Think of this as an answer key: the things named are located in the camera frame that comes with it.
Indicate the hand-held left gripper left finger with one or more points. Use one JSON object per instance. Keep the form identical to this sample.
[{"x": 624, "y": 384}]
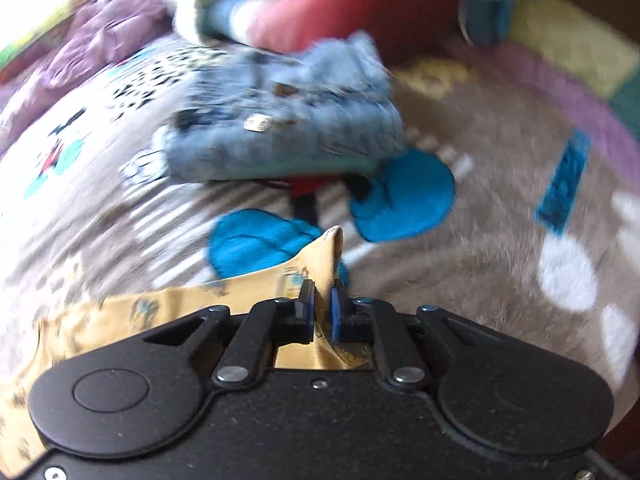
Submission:
[{"x": 305, "y": 315}]

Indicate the pastel fluffy mat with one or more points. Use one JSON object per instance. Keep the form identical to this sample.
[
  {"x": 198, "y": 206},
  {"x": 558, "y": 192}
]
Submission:
[{"x": 565, "y": 35}]

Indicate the folded light blue jeans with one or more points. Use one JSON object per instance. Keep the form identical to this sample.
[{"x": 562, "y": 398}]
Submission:
[{"x": 280, "y": 145}]

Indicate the purple quilt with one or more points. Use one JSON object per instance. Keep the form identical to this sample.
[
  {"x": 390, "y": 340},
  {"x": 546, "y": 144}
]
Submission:
[{"x": 100, "y": 35}]

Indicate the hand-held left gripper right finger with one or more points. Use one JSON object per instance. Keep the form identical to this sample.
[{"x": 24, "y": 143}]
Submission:
[{"x": 337, "y": 312}]

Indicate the yellow printed shirt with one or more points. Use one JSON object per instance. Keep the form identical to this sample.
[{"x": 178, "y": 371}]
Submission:
[{"x": 150, "y": 310}]

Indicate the colourful alphabet panel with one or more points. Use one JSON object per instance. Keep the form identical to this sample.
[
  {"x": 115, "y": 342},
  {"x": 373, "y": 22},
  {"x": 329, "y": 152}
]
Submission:
[{"x": 30, "y": 50}]

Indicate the cartoon printed fluffy blanket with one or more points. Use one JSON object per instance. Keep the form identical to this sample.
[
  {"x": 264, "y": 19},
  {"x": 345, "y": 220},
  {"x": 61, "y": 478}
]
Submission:
[{"x": 475, "y": 260}]

